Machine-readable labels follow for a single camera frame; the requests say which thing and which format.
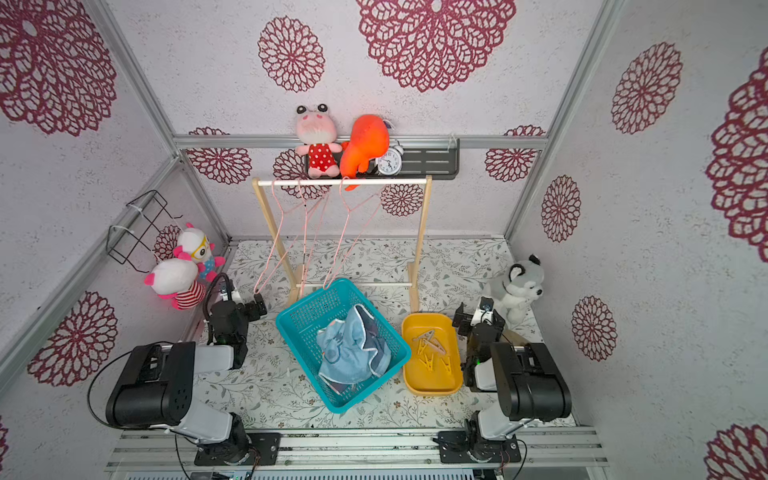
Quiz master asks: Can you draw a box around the black wall shelf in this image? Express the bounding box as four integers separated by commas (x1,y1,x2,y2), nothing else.
303,139,461,181

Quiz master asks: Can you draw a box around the white pink plush toy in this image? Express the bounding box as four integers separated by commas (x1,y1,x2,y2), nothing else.
144,258,206,310

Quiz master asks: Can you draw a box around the blue bear towel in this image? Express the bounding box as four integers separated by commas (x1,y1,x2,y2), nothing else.
316,304,392,394

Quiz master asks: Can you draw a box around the beige clothespin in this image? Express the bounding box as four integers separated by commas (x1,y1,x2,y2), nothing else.
426,339,446,355

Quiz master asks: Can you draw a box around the plush with yellow glasses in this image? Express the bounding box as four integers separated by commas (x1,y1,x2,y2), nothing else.
173,223,226,282

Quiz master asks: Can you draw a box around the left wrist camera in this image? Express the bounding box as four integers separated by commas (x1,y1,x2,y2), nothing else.
218,285,244,304

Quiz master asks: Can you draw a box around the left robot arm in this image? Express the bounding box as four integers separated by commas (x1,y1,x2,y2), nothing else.
105,294,276,466

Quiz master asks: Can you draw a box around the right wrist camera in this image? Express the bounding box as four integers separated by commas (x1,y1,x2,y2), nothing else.
472,296,494,325

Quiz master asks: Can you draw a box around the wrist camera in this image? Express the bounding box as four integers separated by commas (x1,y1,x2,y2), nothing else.
472,296,494,325
218,285,244,304

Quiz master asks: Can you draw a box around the white alarm clock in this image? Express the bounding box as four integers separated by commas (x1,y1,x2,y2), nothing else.
375,144,404,176

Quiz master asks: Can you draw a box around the orange red plush toy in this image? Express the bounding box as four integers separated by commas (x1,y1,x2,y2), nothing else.
340,114,390,179

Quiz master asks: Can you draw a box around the teal plastic basket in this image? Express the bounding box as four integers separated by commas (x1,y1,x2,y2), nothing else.
276,279,412,414

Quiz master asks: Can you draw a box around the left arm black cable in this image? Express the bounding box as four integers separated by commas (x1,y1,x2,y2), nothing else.
86,340,175,430

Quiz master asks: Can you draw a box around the black wire wall basket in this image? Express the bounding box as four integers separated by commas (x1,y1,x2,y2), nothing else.
105,189,183,274

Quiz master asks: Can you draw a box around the grey white husky plush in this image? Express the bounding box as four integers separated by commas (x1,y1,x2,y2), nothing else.
483,254,545,329

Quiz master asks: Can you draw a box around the grey clothespin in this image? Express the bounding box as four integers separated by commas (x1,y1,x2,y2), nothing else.
413,329,435,346

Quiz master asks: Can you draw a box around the pink frog plush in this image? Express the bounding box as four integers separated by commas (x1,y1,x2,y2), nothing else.
295,104,342,179

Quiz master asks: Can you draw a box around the wooden clothes rack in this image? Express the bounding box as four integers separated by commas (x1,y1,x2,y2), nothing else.
250,175,434,313

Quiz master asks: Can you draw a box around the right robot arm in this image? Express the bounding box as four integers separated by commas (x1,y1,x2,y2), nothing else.
435,297,572,465

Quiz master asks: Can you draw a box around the yellow plastic tray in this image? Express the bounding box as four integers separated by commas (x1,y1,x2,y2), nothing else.
401,313,464,397

